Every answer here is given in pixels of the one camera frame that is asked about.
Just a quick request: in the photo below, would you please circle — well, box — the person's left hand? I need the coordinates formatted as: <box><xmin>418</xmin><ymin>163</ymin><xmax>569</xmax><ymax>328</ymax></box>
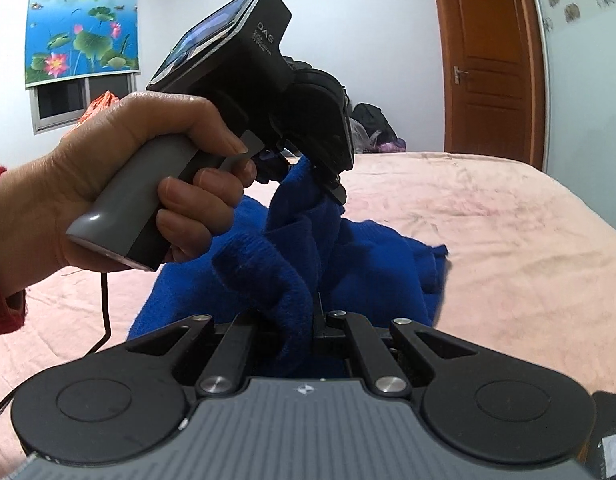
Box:
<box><xmin>3</xmin><ymin>92</ymin><xmax>259</xmax><ymax>287</ymax></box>

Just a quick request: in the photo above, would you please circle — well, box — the pink bed sheet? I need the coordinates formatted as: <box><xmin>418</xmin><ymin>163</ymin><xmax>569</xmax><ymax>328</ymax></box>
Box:
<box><xmin>0</xmin><ymin>150</ymin><xmax>616</xmax><ymax>480</ymax></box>

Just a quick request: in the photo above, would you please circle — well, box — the dark object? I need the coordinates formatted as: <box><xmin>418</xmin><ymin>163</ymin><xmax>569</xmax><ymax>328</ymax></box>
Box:
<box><xmin>578</xmin><ymin>389</ymin><xmax>616</xmax><ymax>480</ymax></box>

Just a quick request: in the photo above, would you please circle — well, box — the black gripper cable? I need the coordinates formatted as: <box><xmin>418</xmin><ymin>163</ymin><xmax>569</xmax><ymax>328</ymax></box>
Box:
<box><xmin>0</xmin><ymin>267</ymin><xmax>114</xmax><ymax>429</ymax></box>

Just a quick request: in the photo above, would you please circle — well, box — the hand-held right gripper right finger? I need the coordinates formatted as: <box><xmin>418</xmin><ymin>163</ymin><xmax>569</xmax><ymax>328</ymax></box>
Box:
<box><xmin>312</xmin><ymin>292</ymin><xmax>478</xmax><ymax>397</ymax></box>

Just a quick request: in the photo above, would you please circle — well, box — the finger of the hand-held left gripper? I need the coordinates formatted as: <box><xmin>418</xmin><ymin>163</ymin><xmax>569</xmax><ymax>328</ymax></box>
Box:
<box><xmin>254</xmin><ymin>147</ymin><xmax>295</xmax><ymax>184</ymax></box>
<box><xmin>312</xmin><ymin>159</ymin><xmax>347</xmax><ymax>205</ymax></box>

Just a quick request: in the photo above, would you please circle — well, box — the person's left forearm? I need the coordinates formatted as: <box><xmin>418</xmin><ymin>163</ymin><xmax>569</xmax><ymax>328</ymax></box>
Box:
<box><xmin>0</xmin><ymin>166</ymin><xmax>28</xmax><ymax>339</ymax></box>

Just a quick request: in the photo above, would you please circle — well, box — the orange garment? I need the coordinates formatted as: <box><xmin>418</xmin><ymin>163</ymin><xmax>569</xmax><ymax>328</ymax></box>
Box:
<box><xmin>63</xmin><ymin>91</ymin><xmax>120</xmax><ymax>140</ymax></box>

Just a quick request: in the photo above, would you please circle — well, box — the lotus print roller blind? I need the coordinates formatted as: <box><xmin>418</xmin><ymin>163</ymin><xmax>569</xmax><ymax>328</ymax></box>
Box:
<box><xmin>25</xmin><ymin>0</ymin><xmax>142</xmax><ymax>91</ymax></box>

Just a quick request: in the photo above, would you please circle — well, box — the wardrobe with flower decals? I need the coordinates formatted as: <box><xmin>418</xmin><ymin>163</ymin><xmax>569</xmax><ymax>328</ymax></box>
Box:
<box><xmin>525</xmin><ymin>0</ymin><xmax>616</xmax><ymax>241</ymax></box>

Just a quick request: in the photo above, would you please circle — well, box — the purple plastic bag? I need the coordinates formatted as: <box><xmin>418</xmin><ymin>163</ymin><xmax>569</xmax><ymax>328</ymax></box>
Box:
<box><xmin>355</xmin><ymin>124</ymin><xmax>407</xmax><ymax>156</ymax></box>

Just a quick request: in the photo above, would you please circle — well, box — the window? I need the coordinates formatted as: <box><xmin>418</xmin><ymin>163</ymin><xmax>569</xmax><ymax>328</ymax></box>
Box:
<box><xmin>28</xmin><ymin>72</ymin><xmax>137</xmax><ymax>135</ymax></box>

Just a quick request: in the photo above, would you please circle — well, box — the black bag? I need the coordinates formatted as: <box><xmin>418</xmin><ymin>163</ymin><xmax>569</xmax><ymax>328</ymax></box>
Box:
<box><xmin>349</xmin><ymin>102</ymin><xmax>399</xmax><ymax>155</ymax></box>

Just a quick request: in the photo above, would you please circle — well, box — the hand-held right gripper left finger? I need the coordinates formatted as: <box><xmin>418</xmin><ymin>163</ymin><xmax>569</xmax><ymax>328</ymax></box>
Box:
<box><xmin>125</xmin><ymin>312</ymin><xmax>269</xmax><ymax>397</ymax></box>

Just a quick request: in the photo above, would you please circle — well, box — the wooden door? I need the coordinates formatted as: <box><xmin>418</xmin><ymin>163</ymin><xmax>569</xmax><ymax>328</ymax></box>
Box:
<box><xmin>428</xmin><ymin>0</ymin><xmax>547</xmax><ymax>170</ymax></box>

